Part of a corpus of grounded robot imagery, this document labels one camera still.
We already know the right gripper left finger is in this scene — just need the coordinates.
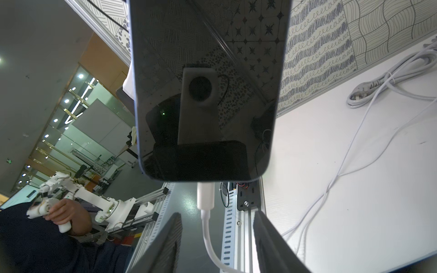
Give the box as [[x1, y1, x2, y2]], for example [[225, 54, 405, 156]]
[[129, 213, 183, 273]]

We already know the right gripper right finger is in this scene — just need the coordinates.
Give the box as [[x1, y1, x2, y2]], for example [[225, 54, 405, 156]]
[[253, 211, 309, 273]]

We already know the black phone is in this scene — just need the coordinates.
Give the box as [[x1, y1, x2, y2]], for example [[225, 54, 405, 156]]
[[128, 1, 291, 182]]

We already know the operator hand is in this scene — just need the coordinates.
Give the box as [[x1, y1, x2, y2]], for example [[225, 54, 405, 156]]
[[43, 199, 92, 237]]

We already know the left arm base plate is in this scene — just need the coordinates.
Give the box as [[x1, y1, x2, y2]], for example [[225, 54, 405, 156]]
[[236, 181, 261, 211]]

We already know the grey cable bundle left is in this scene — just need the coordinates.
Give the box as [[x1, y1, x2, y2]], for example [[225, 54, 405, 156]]
[[346, 39, 437, 109]]

